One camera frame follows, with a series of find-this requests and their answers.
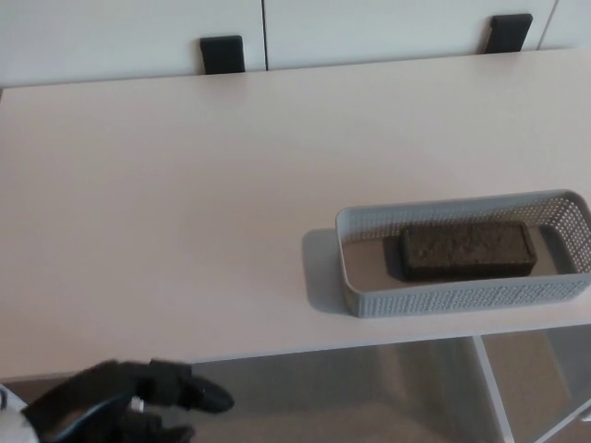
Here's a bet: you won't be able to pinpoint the dark grey felt eraser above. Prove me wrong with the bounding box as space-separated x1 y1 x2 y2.
382 220 539 284

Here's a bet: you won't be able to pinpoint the grey perforated plastic basket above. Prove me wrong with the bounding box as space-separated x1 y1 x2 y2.
334 188 591 320

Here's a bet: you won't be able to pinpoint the black cabinet handle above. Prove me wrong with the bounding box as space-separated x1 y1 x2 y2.
483 14 534 54
199 34 246 76

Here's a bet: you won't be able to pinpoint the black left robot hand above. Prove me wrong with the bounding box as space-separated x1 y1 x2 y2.
20 358 236 443

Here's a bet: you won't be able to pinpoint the white desk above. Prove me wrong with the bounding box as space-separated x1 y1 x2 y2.
0 45 591 443

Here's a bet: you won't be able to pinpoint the white cabinet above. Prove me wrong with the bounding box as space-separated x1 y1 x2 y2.
0 0 591 90

